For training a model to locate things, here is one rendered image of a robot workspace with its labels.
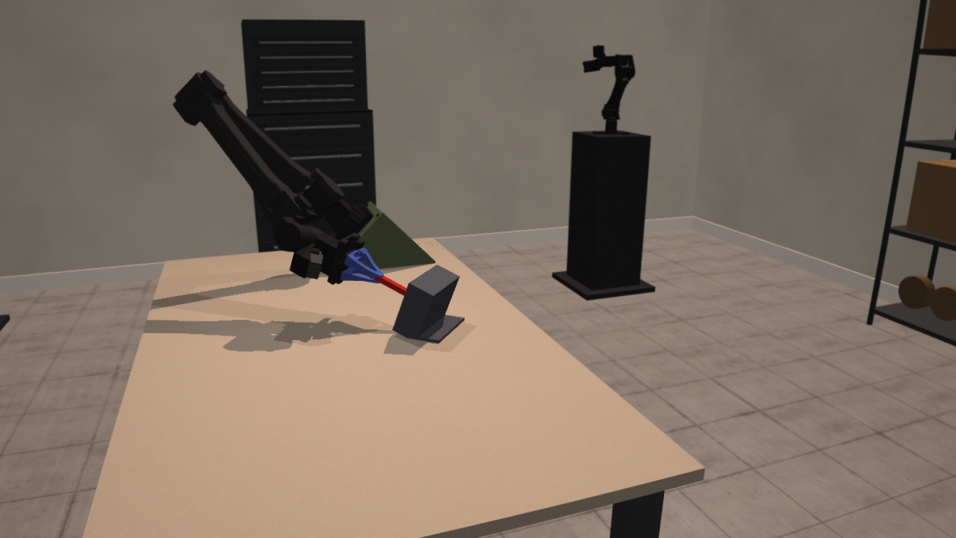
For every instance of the red square peg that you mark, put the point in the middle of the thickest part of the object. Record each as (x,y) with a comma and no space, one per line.
(391,284)

